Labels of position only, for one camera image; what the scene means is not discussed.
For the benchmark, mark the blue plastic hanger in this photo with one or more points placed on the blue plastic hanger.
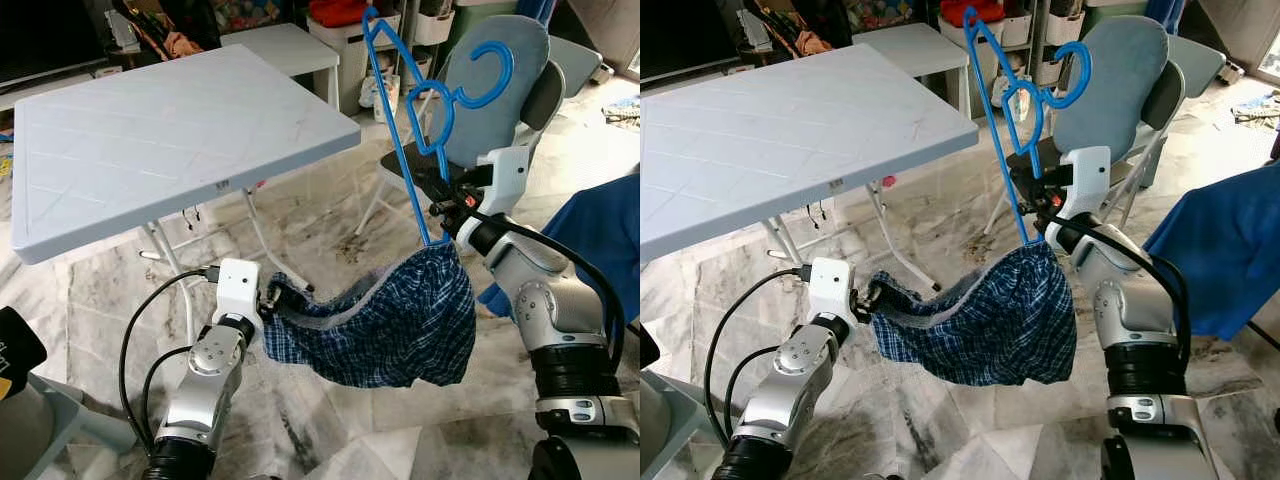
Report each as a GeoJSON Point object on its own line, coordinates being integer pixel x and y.
{"type": "Point", "coordinates": [1087, 72]}
{"type": "Point", "coordinates": [510, 70]}

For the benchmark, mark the black television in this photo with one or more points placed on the black television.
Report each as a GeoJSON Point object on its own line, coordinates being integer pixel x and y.
{"type": "Point", "coordinates": [690, 40]}
{"type": "Point", "coordinates": [50, 40]}

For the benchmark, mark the peach cloth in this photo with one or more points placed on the peach cloth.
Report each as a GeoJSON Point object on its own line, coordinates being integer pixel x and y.
{"type": "Point", "coordinates": [185, 45]}
{"type": "Point", "coordinates": [812, 43]}

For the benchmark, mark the black office chair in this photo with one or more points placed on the black office chair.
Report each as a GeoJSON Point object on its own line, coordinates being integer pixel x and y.
{"type": "Point", "coordinates": [130, 25]}
{"type": "Point", "coordinates": [765, 25]}

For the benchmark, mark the white drawer shelf unit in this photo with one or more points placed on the white drawer shelf unit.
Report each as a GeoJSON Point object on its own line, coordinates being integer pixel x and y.
{"type": "Point", "coordinates": [1060, 25]}
{"type": "Point", "coordinates": [430, 25]}

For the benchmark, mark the pale blue kids chair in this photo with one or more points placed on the pale blue kids chair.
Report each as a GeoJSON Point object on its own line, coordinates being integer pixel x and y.
{"type": "Point", "coordinates": [50, 430]}
{"type": "Point", "coordinates": [665, 420]}

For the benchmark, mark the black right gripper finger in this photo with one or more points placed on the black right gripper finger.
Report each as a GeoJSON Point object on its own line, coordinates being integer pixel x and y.
{"type": "Point", "coordinates": [1034, 206]}
{"type": "Point", "coordinates": [437, 183]}
{"type": "Point", "coordinates": [1024, 178]}
{"type": "Point", "coordinates": [442, 206]}

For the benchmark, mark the white plastic folding table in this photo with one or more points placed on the white plastic folding table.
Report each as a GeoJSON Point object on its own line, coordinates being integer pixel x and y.
{"type": "Point", "coordinates": [150, 140]}
{"type": "Point", "coordinates": [780, 140]}

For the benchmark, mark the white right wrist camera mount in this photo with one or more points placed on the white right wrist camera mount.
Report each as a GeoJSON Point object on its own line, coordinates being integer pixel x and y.
{"type": "Point", "coordinates": [1088, 185]}
{"type": "Point", "coordinates": [510, 175]}

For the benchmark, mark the white lidded bin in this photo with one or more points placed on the white lidded bin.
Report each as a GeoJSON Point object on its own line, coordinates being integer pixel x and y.
{"type": "Point", "coordinates": [352, 55]}
{"type": "Point", "coordinates": [958, 32]}

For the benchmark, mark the grey metal folding chair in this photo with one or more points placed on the grey metal folding chair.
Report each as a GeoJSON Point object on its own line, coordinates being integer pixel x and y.
{"type": "Point", "coordinates": [545, 95]}
{"type": "Point", "coordinates": [1165, 95]}

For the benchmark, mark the blue seat cushion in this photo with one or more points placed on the blue seat cushion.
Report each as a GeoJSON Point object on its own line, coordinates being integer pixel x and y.
{"type": "Point", "coordinates": [1130, 120]}
{"type": "Point", "coordinates": [470, 130]}

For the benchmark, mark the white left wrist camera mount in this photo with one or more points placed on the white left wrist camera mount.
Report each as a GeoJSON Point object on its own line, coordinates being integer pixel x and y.
{"type": "Point", "coordinates": [830, 290]}
{"type": "Point", "coordinates": [238, 290]}

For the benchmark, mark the red cloth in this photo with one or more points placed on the red cloth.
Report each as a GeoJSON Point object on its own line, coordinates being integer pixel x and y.
{"type": "Point", "coordinates": [340, 12]}
{"type": "Point", "coordinates": [970, 12]}

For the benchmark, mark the diaper pack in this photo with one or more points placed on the diaper pack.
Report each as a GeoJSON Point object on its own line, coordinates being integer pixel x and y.
{"type": "Point", "coordinates": [368, 100]}
{"type": "Point", "coordinates": [1000, 98]}

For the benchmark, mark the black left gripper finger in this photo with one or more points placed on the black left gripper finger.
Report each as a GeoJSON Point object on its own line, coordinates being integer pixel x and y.
{"type": "Point", "coordinates": [885, 290]}
{"type": "Point", "coordinates": [293, 290]}

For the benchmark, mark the white low side table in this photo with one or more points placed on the white low side table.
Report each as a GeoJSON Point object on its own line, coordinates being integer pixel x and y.
{"type": "Point", "coordinates": [910, 50]}
{"type": "Point", "coordinates": [280, 50]}

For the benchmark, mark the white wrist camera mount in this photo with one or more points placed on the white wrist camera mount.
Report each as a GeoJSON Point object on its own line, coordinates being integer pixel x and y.
{"type": "Point", "coordinates": [238, 290]}
{"type": "Point", "coordinates": [830, 290]}
{"type": "Point", "coordinates": [1088, 185]}
{"type": "Point", "coordinates": [510, 175]}

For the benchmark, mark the black printed shirt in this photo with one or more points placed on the black printed shirt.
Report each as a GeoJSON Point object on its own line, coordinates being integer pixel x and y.
{"type": "Point", "coordinates": [20, 350]}

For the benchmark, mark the blue plaid shorts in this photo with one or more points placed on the blue plaid shorts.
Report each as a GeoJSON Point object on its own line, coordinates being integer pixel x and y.
{"type": "Point", "coordinates": [380, 330]}
{"type": "Point", "coordinates": [980, 330]}

